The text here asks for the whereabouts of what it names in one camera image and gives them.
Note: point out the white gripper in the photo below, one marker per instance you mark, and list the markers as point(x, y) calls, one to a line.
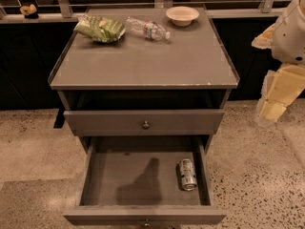
point(288, 38)

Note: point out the silver green 7up can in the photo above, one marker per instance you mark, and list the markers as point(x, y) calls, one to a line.
point(187, 174)

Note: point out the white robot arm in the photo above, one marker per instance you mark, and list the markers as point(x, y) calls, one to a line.
point(286, 40)

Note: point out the grey drawer cabinet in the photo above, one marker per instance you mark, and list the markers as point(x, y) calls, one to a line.
point(189, 71)

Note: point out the grey top drawer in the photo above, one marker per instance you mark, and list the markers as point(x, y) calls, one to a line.
point(162, 122)

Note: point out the open grey middle drawer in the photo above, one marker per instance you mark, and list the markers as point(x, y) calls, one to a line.
point(129, 179)

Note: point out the beige paper bowl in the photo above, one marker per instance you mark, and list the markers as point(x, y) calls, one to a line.
point(182, 16)

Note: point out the clear plastic water bottle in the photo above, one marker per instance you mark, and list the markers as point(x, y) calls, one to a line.
point(147, 29)

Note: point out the round brass top knob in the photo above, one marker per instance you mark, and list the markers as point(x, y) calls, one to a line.
point(146, 125)

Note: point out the round brass knob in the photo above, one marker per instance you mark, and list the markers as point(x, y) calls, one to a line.
point(146, 125)
point(146, 224)

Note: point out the green chip bag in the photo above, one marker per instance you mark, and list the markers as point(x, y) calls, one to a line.
point(100, 29)

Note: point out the round brass middle knob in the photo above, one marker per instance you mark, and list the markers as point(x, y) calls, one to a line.
point(146, 224)

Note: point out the metal window railing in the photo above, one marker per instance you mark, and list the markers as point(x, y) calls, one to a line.
point(143, 4)

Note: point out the small yellow black object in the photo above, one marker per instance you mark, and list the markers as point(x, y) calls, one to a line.
point(29, 11)

